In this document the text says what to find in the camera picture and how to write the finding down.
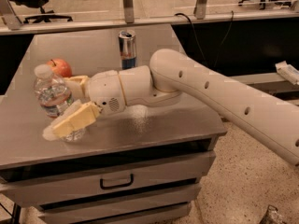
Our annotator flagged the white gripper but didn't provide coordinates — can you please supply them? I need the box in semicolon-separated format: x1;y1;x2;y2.
42;70;125;141

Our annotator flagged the clear plastic water bottle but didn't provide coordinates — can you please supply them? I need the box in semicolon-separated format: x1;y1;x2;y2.
33;63;87;143

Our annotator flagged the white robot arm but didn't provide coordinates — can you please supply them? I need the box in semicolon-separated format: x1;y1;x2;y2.
43;49;299;165

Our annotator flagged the red apple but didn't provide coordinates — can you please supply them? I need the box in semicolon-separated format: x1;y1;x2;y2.
47;58;72;77

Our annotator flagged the silver blue energy drink can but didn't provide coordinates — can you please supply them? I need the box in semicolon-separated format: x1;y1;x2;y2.
118;30;136;70

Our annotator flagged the grey drawer cabinet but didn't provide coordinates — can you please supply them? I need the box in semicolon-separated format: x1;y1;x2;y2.
0;30;225;224

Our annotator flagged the white packet on ledge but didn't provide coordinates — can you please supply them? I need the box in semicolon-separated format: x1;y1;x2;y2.
275;62;299;85

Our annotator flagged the dark object on floor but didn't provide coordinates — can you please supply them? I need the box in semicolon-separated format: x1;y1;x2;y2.
259;205;287;224

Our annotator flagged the black drawer handle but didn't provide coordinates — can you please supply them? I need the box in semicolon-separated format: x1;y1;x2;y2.
99;174;135;190

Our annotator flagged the black power cable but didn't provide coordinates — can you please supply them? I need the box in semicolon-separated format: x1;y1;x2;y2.
174;10;235;70

